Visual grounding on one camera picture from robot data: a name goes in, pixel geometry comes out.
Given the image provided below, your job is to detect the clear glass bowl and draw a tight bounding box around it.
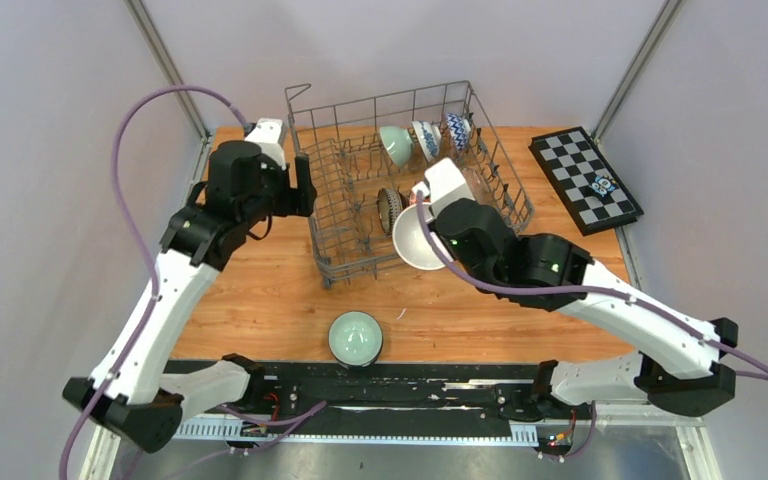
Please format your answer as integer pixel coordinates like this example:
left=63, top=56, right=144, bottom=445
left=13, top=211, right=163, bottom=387
left=462, top=168, right=497, bottom=208

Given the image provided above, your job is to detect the orange bowl white inside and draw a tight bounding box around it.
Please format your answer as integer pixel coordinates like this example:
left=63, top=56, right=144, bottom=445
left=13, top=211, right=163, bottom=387
left=391, top=202, right=445, bottom=271

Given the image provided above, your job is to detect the grey wire dish rack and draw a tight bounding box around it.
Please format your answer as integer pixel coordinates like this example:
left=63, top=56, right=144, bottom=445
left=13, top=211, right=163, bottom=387
left=284, top=80, right=535, bottom=288

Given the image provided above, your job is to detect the black bowl beige inside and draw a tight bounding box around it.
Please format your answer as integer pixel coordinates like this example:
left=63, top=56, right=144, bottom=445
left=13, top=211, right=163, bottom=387
left=377, top=188, right=406, bottom=236

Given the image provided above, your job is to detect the blue zigzag pattern bowl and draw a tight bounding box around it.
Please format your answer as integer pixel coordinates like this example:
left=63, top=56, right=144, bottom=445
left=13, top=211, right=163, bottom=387
left=443, top=112, right=472, bottom=154

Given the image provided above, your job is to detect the blue floral pattern bowl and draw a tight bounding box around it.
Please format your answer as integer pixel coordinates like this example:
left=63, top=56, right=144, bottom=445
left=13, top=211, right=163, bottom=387
left=412, top=120, right=442, bottom=164

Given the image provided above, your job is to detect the orange floral pattern bowl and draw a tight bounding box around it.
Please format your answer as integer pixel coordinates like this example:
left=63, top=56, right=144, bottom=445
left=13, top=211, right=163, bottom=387
left=409, top=185, right=430, bottom=205

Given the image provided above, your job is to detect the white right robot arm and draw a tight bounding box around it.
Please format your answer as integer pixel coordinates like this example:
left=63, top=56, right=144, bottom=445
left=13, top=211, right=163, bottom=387
left=429, top=199, right=738, bottom=418

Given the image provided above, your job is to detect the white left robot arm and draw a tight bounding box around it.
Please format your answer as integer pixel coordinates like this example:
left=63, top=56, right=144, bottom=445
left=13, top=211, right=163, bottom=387
left=62, top=140, right=317, bottom=453

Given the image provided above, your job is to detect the black white checkerboard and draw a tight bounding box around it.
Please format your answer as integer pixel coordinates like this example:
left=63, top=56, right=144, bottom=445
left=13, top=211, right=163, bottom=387
left=529, top=126, right=644, bottom=236

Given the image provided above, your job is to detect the small blue owl figure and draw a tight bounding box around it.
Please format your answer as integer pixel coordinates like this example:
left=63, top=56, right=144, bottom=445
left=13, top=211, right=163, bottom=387
left=589, top=175, right=619, bottom=199

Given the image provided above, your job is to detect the black bowl pale green inside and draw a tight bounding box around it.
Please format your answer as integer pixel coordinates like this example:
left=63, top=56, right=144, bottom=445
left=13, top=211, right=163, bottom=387
left=328, top=311, right=383, bottom=369

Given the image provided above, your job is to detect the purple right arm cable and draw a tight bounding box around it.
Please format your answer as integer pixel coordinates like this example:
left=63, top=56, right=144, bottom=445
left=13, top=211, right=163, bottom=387
left=414, top=192, right=768, bottom=397

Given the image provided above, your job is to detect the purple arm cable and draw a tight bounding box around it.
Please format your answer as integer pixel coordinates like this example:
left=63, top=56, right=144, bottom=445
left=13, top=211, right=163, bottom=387
left=57, top=84, right=253, bottom=480
left=414, top=192, right=768, bottom=397

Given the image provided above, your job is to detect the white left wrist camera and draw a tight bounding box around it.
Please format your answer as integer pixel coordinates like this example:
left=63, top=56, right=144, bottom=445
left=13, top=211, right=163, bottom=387
left=244, top=118, right=288, bottom=170

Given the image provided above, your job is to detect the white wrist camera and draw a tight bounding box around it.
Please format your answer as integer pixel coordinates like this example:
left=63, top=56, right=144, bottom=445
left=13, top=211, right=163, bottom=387
left=244, top=118, right=288, bottom=170
left=420, top=158, right=475, bottom=216

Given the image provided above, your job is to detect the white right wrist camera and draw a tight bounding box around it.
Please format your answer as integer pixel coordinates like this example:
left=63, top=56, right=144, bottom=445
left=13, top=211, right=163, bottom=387
left=420, top=158, right=475, bottom=216

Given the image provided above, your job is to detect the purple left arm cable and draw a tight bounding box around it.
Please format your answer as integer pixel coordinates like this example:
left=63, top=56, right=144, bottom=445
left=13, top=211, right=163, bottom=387
left=57, top=84, right=253, bottom=480

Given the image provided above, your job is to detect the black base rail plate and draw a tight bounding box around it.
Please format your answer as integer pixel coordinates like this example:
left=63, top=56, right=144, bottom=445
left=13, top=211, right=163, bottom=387
left=158, top=360, right=690, bottom=446

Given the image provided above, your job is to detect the left aluminium frame post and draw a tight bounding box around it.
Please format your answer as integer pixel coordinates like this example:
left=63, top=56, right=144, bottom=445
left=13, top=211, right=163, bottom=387
left=124, top=0, right=210, bottom=143

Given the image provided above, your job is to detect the aluminium frame post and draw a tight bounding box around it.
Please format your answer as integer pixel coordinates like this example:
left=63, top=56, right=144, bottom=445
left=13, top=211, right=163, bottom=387
left=124, top=0, right=210, bottom=143
left=591, top=0, right=685, bottom=143

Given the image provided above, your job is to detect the right aluminium frame post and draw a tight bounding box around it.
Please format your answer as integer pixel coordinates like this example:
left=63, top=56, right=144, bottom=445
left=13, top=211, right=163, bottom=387
left=591, top=0, right=685, bottom=143

